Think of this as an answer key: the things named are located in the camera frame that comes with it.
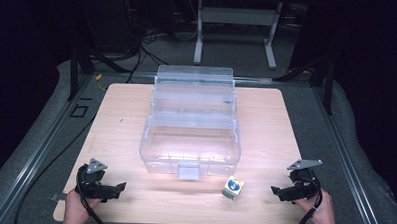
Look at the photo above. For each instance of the metal table bracket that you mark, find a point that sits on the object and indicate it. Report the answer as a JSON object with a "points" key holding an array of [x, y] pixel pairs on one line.
{"points": [[58, 197]]}

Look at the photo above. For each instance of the person's left hand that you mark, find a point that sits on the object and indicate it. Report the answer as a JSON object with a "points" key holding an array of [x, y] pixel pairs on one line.
{"points": [[76, 209]]}

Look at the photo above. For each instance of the black metal stand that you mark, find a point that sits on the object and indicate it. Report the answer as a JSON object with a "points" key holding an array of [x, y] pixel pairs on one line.
{"points": [[75, 71]]}

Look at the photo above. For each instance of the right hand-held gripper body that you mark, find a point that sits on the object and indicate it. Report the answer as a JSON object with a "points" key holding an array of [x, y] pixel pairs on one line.
{"points": [[302, 185]]}

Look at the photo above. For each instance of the small white cube blue print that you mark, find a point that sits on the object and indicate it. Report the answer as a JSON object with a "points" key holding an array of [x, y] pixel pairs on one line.
{"points": [[233, 189]]}

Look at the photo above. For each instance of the small yellow connector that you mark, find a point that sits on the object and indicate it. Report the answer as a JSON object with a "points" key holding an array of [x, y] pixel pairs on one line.
{"points": [[98, 77]]}

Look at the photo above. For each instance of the person's right hand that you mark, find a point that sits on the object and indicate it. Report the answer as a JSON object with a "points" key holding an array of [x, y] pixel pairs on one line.
{"points": [[321, 213]]}

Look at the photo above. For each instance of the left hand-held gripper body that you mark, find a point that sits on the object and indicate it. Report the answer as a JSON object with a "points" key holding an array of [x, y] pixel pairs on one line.
{"points": [[94, 186]]}

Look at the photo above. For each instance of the grey metal table frame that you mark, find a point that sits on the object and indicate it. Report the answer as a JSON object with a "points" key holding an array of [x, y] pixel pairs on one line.
{"points": [[236, 16]]}

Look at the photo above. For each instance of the aluminium rail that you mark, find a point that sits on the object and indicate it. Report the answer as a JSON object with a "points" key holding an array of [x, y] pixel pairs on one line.
{"points": [[31, 159], [348, 167]]}

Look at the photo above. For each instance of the clear plastic tiered storage box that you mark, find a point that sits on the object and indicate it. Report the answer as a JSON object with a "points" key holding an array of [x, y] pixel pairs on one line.
{"points": [[190, 148]]}

